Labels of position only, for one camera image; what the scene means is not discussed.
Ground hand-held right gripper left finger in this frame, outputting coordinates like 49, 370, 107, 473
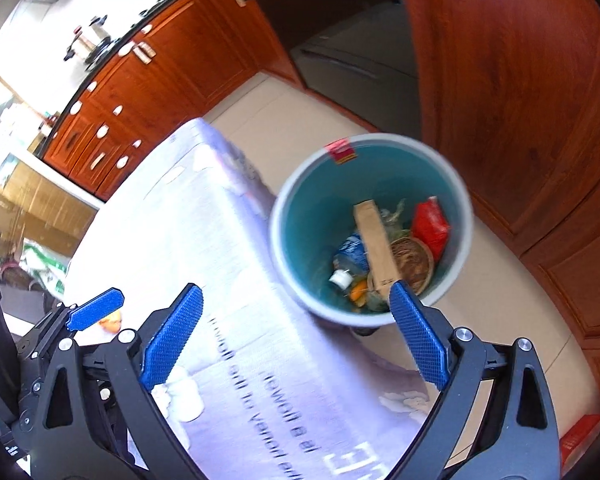
30, 282, 206, 480

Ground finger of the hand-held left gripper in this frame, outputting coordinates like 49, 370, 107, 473
17, 287, 126, 361

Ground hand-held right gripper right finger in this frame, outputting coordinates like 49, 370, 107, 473
385, 281, 561, 480

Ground white paper napkin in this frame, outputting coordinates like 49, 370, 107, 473
150, 365, 205, 423

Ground trimmed beige coconut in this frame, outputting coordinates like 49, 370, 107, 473
390, 236, 435, 295

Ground brown cardboard strip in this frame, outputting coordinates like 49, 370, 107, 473
353, 200, 398, 298

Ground reddish brown printed packet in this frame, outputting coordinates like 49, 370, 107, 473
411, 197, 452, 263

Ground plastic bottle with blue label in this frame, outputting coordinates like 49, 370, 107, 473
330, 232, 372, 291

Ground green corn husks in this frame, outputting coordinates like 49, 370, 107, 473
377, 199, 412, 235

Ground teal trash bin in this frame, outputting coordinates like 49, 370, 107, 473
269, 133, 476, 331

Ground white and green bag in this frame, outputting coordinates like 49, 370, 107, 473
20, 240, 73, 301

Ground purple floral tablecloth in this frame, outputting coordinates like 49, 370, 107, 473
62, 117, 448, 480

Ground sliding glass door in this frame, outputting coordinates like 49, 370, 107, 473
0, 152, 103, 261

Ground red box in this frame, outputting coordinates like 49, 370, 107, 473
557, 407, 600, 456

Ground tall wooden cabinet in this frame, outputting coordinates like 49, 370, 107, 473
395, 0, 600, 411

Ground wooden cabinet with drawers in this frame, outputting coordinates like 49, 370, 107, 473
42, 0, 301, 201

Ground steel cooking pot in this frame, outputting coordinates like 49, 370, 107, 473
62, 17, 116, 63

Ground built-in black oven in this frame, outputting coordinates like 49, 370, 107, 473
245, 0, 421, 136

